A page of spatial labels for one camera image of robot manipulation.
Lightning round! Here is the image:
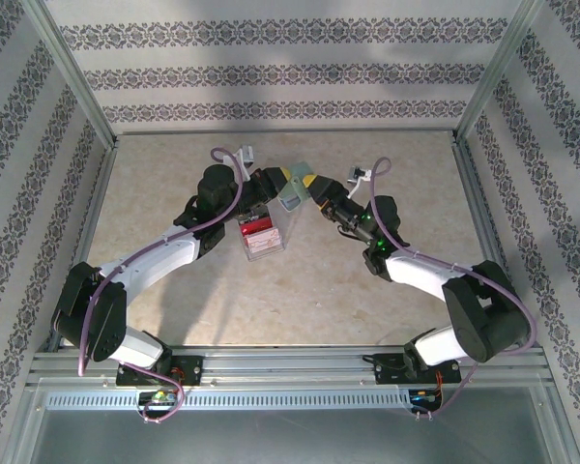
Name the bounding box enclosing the red card in stand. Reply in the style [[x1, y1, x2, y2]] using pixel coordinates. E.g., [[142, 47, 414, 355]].
[[239, 219, 275, 238]]

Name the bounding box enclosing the white floral VIP card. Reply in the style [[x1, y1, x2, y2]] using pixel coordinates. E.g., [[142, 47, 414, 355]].
[[245, 230, 282, 255]]

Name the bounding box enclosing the clear acrylic card stand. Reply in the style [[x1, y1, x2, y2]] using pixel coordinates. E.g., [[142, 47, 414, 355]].
[[234, 212, 287, 263]]

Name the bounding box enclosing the small electronics board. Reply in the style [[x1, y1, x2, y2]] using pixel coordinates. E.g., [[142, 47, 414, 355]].
[[137, 389, 185, 413], [408, 388, 447, 413]]

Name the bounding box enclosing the grey metal panel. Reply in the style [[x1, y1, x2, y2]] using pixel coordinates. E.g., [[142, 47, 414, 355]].
[[9, 408, 576, 464]]

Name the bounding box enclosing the thin aluminium back rail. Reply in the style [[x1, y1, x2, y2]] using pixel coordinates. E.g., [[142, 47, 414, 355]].
[[111, 126, 460, 137]]

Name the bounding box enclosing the aluminium side rail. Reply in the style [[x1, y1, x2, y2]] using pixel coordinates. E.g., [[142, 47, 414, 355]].
[[45, 137, 122, 353], [451, 134, 545, 350]]

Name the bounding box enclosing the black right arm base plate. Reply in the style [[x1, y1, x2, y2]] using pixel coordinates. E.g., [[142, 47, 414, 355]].
[[374, 352, 463, 386]]

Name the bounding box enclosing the aluminium frame rail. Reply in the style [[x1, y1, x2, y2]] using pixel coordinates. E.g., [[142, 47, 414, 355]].
[[26, 345, 555, 388]]

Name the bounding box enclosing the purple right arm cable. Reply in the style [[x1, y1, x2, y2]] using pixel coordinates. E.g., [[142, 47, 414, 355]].
[[360, 157, 537, 421]]

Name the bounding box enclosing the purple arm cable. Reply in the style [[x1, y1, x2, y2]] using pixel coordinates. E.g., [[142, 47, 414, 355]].
[[360, 157, 537, 421], [76, 147, 252, 424]]

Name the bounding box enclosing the aluminium frame post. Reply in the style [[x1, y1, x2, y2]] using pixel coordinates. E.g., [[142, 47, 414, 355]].
[[453, 0, 562, 146], [21, 0, 122, 149]]

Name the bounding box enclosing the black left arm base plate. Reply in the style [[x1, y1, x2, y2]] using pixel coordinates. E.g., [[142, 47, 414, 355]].
[[115, 355, 204, 388]]

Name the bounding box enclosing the slotted grey cable tray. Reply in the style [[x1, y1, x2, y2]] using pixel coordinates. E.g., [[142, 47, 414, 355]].
[[43, 389, 446, 412]]

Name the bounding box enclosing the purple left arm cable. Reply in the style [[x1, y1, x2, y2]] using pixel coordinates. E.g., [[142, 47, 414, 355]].
[[76, 147, 252, 424]]

